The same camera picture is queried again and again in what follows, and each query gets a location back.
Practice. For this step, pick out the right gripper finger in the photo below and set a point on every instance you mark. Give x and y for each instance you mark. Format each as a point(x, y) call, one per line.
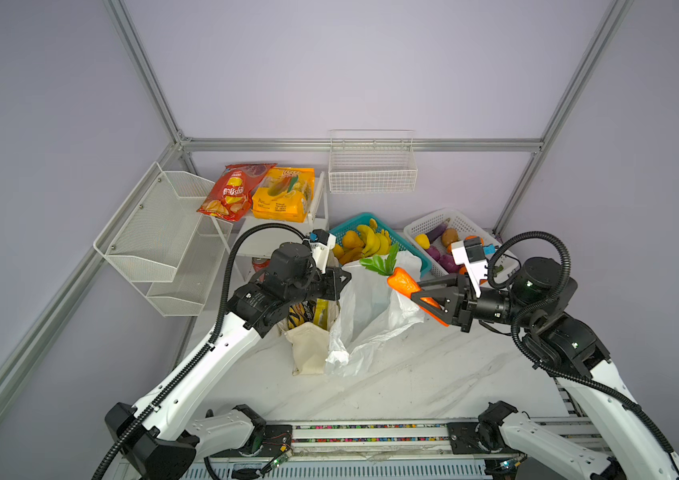
point(446, 315)
point(437, 288)

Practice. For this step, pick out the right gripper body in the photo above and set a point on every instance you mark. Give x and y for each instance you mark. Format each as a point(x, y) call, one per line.
point(492, 305)

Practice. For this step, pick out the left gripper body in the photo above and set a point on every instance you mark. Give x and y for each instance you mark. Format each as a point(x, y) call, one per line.
point(312, 285)

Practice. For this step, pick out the black yellow chips bag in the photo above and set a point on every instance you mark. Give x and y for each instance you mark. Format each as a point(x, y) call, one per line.
point(300, 314)

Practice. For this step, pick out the white plastic bag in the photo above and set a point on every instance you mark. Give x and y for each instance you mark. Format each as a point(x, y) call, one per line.
point(353, 345)

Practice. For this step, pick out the yellow snack packet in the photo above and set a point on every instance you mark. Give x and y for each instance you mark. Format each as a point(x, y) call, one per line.
point(321, 314)

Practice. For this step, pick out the orange toy carrot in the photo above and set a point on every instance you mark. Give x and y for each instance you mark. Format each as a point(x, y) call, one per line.
point(383, 293)

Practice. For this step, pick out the beige canvas tote bag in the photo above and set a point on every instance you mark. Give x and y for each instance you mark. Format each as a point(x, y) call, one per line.
point(309, 344)

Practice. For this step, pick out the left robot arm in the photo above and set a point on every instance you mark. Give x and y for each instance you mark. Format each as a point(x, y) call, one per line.
point(244, 317)

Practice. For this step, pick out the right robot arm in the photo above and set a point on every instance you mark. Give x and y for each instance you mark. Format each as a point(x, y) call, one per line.
point(526, 285)

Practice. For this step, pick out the white plastic basket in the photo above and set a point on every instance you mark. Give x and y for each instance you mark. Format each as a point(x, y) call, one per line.
point(451, 218)

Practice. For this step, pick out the small yellow banana bunch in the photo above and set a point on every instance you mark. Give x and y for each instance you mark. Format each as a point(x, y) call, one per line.
point(376, 240)

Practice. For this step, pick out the purple toy eggplant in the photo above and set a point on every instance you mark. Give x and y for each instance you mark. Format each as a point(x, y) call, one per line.
point(434, 234)

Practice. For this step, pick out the teal plastic basket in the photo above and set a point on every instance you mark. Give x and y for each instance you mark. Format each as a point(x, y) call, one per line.
point(397, 239)

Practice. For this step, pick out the orange snack bag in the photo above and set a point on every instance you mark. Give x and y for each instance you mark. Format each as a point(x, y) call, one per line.
point(285, 194)

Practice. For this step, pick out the red chips bag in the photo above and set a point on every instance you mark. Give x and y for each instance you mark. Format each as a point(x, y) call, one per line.
point(231, 196)

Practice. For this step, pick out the white mesh shelf rack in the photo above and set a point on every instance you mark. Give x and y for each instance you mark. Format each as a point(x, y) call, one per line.
point(162, 246)

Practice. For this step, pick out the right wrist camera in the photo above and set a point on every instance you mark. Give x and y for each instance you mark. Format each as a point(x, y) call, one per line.
point(473, 256)

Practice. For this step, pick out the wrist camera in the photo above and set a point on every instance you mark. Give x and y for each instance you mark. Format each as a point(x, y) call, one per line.
point(473, 256)
point(321, 244)

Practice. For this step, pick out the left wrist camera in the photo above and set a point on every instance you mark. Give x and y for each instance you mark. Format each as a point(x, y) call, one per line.
point(321, 244)

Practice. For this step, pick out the white wire wall basket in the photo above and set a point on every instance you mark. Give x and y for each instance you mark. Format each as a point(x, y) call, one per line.
point(371, 161)

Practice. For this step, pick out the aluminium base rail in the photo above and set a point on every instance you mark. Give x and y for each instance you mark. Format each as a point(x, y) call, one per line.
point(369, 441)

